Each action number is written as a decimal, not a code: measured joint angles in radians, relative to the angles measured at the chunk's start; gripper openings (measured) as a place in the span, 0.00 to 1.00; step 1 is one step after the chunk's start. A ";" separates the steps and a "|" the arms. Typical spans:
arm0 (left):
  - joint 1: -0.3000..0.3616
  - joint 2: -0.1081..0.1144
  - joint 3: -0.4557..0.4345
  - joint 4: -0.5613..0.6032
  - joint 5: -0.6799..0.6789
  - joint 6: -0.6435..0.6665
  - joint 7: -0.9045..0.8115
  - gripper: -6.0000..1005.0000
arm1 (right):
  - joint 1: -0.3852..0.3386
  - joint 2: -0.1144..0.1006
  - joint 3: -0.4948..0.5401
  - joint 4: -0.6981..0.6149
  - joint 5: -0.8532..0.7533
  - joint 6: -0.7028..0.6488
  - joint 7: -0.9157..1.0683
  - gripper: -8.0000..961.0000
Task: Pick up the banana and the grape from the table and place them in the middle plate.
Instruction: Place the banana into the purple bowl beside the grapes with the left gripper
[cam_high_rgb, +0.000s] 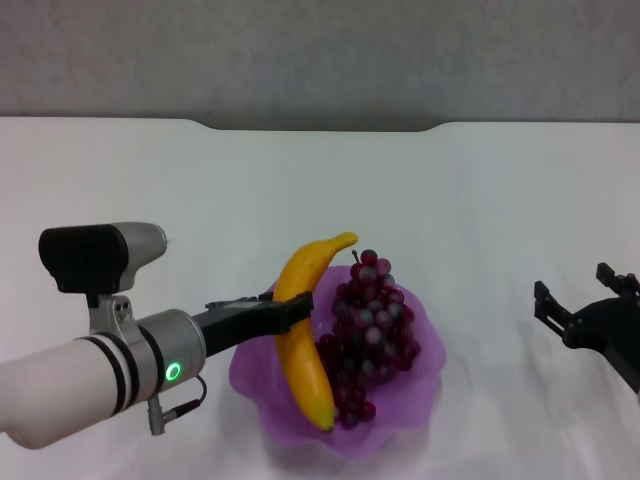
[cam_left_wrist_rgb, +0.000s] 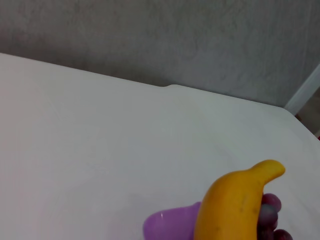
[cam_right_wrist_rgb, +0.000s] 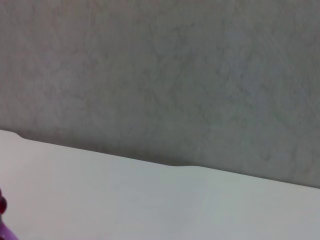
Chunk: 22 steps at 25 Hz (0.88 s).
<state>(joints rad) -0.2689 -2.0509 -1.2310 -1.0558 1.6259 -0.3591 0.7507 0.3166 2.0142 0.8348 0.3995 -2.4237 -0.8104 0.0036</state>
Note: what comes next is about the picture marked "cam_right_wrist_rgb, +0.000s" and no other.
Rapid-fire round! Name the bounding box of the dark red grape bunch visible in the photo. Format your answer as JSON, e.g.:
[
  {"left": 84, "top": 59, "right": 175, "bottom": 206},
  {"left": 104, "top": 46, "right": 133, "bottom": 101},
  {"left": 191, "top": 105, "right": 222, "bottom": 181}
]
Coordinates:
[{"left": 0, "top": 188, "right": 8, "bottom": 215}]

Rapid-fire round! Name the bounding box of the purple translucent scalloped bowl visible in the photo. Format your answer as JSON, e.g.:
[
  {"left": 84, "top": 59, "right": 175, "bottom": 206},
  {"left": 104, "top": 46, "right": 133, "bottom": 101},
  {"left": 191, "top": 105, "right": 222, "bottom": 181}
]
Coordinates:
[{"left": 0, "top": 219, "right": 20, "bottom": 240}]

